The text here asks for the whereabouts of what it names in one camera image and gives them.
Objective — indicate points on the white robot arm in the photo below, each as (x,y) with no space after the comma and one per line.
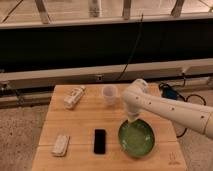
(193,116)

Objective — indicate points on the black smartphone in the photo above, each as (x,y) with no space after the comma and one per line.
(100,141)

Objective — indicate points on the green ceramic bowl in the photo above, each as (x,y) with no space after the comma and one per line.
(137,139)

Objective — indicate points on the translucent plastic cup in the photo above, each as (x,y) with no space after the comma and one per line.
(109,94)

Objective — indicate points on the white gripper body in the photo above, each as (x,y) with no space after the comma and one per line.
(132,117)

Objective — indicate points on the blue black device on floor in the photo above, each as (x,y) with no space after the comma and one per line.
(169,93)

